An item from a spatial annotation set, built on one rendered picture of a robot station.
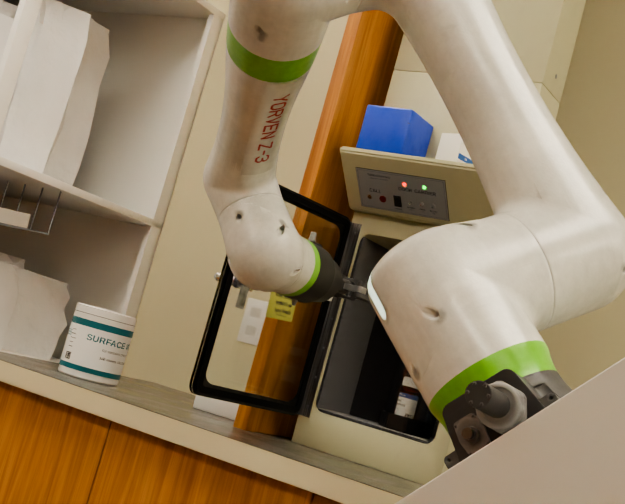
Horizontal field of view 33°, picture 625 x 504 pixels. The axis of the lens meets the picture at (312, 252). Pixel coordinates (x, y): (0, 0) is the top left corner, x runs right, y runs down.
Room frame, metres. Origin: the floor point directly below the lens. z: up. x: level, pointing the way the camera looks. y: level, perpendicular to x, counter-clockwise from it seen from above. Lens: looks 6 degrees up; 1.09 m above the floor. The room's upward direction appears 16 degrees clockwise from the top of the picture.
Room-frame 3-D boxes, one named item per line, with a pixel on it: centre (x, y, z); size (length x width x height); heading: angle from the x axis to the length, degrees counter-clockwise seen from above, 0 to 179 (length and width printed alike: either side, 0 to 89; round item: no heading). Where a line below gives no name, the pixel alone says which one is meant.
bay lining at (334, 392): (2.07, -0.26, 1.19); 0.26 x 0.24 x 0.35; 57
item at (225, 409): (2.25, 0.06, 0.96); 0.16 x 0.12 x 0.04; 66
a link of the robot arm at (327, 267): (1.59, 0.01, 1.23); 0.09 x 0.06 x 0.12; 60
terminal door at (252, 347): (1.92, 0.04, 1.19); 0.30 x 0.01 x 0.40; 140
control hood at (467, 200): (1.92, -0.16, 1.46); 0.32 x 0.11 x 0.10; 57
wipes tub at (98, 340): (2.21, 0.38, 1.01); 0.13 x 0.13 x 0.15
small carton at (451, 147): (1.89, -0.21, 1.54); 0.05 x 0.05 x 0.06; 45
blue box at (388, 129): (1.96, -0.09, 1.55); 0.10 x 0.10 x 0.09; 57
